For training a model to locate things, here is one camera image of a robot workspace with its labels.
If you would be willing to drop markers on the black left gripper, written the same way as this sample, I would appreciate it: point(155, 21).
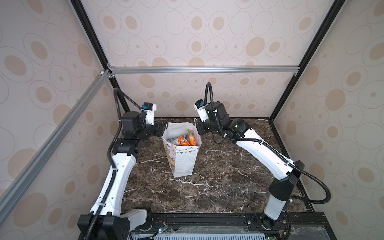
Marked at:
point(159, 129)

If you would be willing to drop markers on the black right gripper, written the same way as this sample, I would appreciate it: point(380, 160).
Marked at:
point(200, 130)

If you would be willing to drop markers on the orange Fox's candy bag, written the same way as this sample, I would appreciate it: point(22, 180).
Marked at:
point(191, 137)

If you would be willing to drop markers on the Fox's fruits candy bag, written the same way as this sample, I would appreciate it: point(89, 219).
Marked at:
point(179, 141)

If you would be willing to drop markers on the white paper bag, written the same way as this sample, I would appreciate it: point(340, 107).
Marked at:
point(181, 159)

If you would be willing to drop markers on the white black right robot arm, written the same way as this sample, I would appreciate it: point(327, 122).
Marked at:
point(214, 119)

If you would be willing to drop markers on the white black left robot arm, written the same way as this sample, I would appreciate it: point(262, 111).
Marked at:
point(120, 174)

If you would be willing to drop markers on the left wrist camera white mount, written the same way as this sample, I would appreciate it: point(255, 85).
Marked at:
point(150, 110)

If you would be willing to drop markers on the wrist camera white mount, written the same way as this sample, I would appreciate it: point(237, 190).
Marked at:
point(200, 108)
point(150, 110)

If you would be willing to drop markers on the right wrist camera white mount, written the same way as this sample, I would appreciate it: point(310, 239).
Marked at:
point(200, 108)

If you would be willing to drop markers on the silver aluminium back rail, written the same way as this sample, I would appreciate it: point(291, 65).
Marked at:
point(205, 70)

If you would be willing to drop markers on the silver aluminium rail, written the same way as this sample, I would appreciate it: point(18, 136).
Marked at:
point(24, 180)
point(205, 70)

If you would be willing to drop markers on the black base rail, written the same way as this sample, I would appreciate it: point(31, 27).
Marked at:
point(234, 226)

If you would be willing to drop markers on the black corner frame post left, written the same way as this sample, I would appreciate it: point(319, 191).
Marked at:
point(97, 47)

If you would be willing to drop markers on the black corner frame post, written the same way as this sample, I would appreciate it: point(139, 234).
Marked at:
point(313, 47)
point(97, 47)

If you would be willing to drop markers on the silver aluminium left rail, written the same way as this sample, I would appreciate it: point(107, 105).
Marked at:
point(24, 180)

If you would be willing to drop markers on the black corner frame post right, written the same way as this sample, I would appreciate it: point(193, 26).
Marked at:
point(313, 47)

